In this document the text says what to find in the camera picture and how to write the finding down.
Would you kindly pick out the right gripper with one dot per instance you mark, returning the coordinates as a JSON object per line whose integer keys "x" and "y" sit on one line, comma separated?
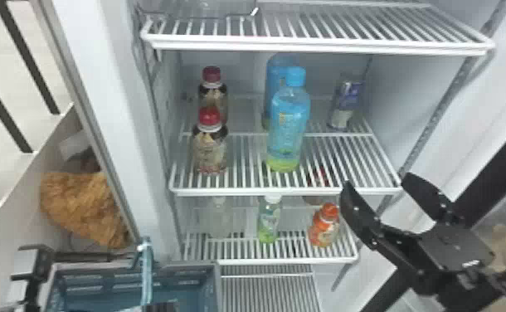
{"x": 449, "y": 248}

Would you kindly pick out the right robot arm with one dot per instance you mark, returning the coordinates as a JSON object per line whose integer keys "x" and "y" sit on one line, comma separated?
{"x": 475, "y": 296}

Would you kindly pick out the orange bottle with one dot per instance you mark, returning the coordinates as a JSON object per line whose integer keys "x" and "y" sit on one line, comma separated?
{"x": 324, "y": 226}

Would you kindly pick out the fridge door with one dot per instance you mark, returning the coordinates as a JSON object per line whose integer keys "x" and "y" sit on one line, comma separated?
{"x": 497, "y": 183}

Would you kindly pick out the white and blue bottle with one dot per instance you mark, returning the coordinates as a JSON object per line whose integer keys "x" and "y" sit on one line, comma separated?
{"x": 344, "y": 104}

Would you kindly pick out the green bottle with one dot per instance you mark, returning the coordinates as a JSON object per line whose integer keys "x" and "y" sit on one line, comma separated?
{"x": 268, "y": 222}

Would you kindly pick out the clear bottle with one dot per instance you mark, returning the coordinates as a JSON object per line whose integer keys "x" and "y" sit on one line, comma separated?
{"x": 217, "y": 218}

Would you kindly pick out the brown bottle with red cap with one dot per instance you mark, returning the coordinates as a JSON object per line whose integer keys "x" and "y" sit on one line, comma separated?
{"x": 209, "y": 148}
{"x": 212, "y": 91}

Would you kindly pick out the blue basket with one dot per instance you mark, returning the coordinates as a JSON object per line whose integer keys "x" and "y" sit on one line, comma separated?
{"x": 179, "y": 287}

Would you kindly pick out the white fridge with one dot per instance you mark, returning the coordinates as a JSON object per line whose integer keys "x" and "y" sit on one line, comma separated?
{"x": 126, "y": 130}

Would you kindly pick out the brown cloth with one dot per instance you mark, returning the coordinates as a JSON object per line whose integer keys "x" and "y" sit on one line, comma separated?
{"x": 83, "y": 209}

